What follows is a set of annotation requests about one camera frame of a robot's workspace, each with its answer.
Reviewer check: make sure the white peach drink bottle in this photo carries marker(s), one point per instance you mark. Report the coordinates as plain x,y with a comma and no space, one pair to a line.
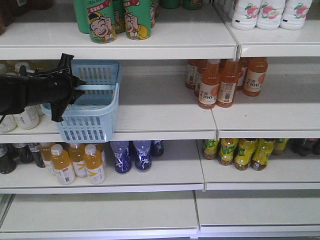
270,14
294,14
245,14

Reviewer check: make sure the pale green drink bottle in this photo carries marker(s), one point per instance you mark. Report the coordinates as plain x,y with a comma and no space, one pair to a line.
8,124
28,119

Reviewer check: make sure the light blue plastic basket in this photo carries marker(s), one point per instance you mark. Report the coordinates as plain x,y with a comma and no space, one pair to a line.
92,118

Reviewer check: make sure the dark drink bottle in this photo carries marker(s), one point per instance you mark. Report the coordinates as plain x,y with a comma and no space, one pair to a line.
7,164
24,152
35,149

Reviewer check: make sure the green cartoon drink can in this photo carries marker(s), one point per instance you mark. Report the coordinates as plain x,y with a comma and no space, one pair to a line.
137,19
101,21

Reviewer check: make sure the yellow lemon tea bottle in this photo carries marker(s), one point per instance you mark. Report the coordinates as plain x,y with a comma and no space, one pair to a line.
260,157
246,148
280,146
210,148
227,150

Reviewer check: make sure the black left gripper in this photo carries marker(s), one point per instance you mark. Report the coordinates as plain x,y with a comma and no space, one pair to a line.
52,88

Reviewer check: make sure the orange C100 drink bottle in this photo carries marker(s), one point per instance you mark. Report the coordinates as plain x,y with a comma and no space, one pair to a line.
255,76
209,85
229,77

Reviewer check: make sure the coca cola bottle red label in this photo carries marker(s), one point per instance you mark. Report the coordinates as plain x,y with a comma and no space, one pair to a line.
303,146

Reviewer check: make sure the blue sports drink bottle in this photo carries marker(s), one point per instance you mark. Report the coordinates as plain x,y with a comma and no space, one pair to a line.
157,148
143,160
122,161

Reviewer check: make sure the orange juice bottle white label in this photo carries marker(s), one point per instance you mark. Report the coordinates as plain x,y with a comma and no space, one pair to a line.
45,149
76,153
62,165
94,164

